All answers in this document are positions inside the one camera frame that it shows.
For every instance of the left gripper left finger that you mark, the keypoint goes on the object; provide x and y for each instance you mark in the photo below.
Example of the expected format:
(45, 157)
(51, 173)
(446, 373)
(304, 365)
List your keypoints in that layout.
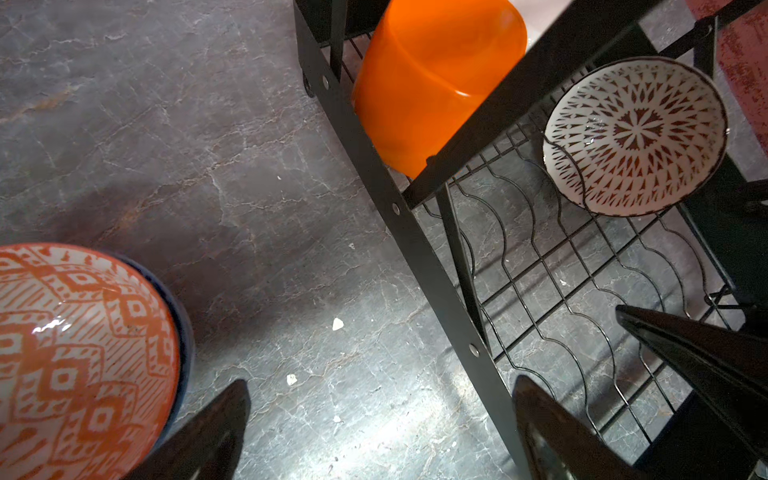
(209, 446)

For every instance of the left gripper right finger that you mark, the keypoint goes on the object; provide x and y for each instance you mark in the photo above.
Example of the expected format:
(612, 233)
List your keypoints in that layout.
(557, 445)

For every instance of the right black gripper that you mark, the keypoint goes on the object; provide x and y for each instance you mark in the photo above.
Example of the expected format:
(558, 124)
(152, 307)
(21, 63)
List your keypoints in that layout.
(720, 430)

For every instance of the red patterned bowl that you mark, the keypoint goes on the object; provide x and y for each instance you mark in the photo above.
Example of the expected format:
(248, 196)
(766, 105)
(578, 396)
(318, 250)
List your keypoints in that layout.
(96, 355)

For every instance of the white lattice patterned bowl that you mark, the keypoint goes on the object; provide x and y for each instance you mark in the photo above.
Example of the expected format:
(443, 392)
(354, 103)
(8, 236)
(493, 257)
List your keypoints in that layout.
(636, 136)

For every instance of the black wire dish rack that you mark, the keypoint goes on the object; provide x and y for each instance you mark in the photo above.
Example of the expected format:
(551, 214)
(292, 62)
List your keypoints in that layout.
(525, 283)

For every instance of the orange square bowl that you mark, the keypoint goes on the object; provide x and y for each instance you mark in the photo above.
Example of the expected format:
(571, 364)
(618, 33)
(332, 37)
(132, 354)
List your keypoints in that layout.
(428, 67)

